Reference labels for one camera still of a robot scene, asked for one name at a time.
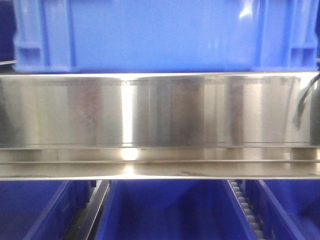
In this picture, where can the dark blue bin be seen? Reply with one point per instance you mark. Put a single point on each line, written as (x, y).
(285, 209)
(41, 209)
(173, 210)
(7, 30)

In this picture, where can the dark blue bin lower left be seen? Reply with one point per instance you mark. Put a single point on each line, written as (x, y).
(41, 209)

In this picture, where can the dark blue bin lower centre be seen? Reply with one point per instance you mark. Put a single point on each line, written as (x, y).
(173, 210)

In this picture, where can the black metal divider rail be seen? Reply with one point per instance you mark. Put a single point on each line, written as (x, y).
(85, 225)

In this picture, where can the stainless steel shelf rail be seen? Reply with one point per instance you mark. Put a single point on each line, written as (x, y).
(221, 125)

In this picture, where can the dark blue bin lower right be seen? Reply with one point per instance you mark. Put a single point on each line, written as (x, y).
(285, 209)

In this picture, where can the grey roller track right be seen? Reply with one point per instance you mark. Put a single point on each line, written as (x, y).
(246, 209)

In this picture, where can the dark blue bin upper left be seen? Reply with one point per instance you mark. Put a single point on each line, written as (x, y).
(7, 30)

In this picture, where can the light blue plastic bin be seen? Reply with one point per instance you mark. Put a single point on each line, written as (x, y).
(165, 36)

